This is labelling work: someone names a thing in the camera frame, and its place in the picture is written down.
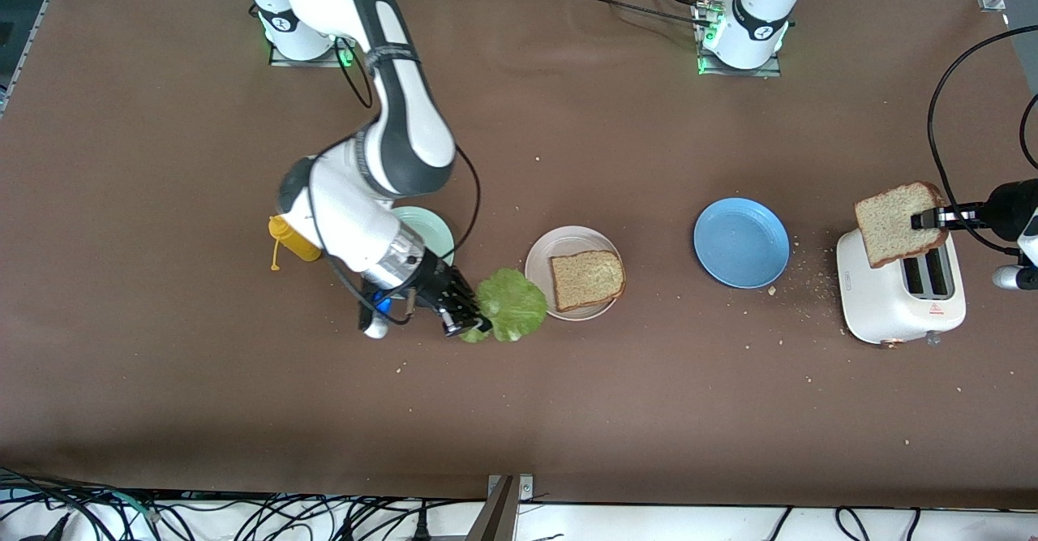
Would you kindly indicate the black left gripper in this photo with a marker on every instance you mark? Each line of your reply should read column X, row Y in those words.
column 1008, row 208

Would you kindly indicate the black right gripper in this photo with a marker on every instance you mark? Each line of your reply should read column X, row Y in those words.
column 439, row 285

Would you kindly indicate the green lettuce leaf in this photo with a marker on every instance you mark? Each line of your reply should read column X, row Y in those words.
column 515, row 302

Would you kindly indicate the brown bread slice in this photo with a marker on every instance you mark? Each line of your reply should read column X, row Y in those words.
column 888, row 229
column 588, row 280

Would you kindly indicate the yellow mustard squeeze bottle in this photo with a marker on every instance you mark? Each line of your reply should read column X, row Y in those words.
column 288, row 237

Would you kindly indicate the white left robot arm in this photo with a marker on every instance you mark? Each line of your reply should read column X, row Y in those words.
column 758, row 22

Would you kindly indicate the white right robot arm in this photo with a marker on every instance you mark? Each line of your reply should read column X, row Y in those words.
column 405, row 119

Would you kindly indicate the beige plate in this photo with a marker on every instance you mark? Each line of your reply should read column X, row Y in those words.
column 539, row 269

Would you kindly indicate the mint green plate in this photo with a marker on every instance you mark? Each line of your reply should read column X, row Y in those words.
column 434, row 233

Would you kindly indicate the blue plate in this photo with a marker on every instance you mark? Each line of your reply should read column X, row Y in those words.
column 741, row 242

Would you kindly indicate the white toaster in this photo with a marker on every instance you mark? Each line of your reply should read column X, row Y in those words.
column 880, row 298

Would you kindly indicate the grey metal strut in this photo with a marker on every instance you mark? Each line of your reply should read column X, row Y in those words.
column 496, row 521

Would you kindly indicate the brown table cover sheet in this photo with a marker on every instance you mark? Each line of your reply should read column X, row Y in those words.
column 608, row 119

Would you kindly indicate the silver mounting bracket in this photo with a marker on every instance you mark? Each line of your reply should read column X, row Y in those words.
column 525, row 488

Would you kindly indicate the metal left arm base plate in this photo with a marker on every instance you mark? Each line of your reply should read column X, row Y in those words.
column 774, row 69

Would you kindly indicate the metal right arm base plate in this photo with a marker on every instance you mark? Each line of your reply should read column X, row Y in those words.
column 284, row 59

